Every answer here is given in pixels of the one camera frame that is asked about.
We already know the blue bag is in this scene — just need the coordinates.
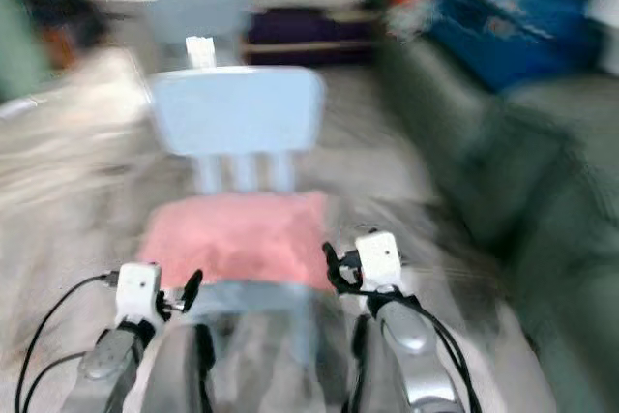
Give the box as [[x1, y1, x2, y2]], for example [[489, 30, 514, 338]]
[[427, 0, 608, 95]]

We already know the pale green container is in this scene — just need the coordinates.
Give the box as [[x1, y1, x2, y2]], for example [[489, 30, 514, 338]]
[[0, 0, 42, 106]]

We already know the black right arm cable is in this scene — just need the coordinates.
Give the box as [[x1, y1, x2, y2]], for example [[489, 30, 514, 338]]
[[377, 287, 485, 413]]

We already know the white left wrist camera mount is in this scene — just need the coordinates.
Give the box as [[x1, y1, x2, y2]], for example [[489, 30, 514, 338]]
[[113, 260, 162, 326]]

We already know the pink fleece pillow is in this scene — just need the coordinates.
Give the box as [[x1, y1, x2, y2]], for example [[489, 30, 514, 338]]
[[137, 190, 336, 292]]

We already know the pale blue stool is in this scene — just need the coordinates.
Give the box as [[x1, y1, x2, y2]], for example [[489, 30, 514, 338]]
[[143, 0, 254, 72]]

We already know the green sofa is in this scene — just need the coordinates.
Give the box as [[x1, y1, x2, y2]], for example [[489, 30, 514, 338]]
[[375, 34, 619, 413]]

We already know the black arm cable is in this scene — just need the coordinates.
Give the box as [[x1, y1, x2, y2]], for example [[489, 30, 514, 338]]
[[377, 287, 485, 413], [23, 349, 100, 413], [15, 274, 119, 413]]

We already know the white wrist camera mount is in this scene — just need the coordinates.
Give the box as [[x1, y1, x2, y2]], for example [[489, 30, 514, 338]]
[[354, 228, 405, 297], [113, 260, 162, 326]]

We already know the light blue child chair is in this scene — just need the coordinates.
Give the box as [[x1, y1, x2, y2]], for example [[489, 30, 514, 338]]
[[145, 66, 338, 358]]

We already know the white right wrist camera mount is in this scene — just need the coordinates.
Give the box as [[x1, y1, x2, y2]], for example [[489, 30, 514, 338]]
[[354, 228, 405, 297]]

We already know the dark purple cabinet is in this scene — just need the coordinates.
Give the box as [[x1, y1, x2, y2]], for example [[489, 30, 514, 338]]
[[245, 5, 380, 58]]

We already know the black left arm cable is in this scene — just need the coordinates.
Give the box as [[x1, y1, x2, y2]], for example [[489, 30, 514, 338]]
[[15, 274, 119, 413], [23, 349, 100, 413]]

